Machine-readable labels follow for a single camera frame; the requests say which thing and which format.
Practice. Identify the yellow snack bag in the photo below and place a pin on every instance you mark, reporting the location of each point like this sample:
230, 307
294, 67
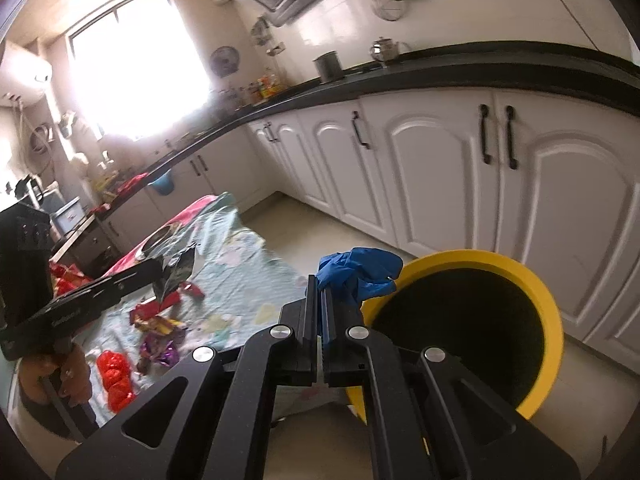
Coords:
155, 322

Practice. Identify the wall utensil rack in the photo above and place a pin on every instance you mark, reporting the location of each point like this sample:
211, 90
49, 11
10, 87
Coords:
265, 35

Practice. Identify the dark snack wrapper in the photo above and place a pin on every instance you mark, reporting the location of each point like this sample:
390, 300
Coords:
175, 272

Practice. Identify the black kitchen countertop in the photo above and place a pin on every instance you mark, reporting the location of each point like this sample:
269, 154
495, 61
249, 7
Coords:
450, 67

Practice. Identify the small red candy wrapper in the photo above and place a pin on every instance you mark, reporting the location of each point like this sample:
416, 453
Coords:
192, 290

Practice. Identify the round metal pan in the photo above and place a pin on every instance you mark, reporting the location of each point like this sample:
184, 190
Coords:
157, 240

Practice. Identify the person's left hand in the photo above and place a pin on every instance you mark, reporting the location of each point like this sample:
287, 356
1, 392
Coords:
75, 375

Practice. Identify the yellow trash bin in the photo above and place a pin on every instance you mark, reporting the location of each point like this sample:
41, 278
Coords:
500, 262

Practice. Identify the white kitchen cabinets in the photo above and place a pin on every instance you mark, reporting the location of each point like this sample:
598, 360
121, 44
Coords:
435, 185

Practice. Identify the blue hanging basin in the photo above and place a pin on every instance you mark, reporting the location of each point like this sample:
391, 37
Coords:
161, 185

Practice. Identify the red cloth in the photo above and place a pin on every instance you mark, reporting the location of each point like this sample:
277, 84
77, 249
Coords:
132, 182

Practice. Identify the group of seasoning bottles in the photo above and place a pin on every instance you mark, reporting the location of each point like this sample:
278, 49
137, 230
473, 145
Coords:
265, 87

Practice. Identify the purple candy wrapper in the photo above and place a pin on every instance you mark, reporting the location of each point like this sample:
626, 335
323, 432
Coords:
160, 352

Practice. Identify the printed light blue blanket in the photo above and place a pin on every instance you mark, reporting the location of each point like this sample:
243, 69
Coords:
240, 270

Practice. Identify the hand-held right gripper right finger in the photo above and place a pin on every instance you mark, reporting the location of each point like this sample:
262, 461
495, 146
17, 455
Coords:
327, 330

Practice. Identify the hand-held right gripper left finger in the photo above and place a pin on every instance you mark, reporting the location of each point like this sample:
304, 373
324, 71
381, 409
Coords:
311, 320

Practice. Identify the red floral pillow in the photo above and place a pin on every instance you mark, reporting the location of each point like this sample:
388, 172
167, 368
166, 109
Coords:
70, 275

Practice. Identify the round wall fan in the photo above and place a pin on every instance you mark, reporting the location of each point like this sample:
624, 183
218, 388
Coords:
224, 61

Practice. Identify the red plastic bag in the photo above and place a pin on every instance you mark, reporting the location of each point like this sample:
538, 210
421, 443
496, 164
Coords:
112, 367

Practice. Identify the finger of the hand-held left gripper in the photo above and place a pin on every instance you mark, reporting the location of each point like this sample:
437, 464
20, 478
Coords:
130, 280

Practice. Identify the metal kettle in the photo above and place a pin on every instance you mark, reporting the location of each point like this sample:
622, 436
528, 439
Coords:
382, 51

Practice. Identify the white water heater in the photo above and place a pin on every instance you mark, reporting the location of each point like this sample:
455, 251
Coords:
25, 75

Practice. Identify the bright window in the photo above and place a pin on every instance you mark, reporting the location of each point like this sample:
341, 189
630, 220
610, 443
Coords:
135, 60

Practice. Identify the metal pot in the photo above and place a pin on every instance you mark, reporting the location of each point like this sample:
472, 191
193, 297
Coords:
329, 67

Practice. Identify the light blue plastic box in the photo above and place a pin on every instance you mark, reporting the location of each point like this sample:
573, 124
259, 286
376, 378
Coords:
67, 215

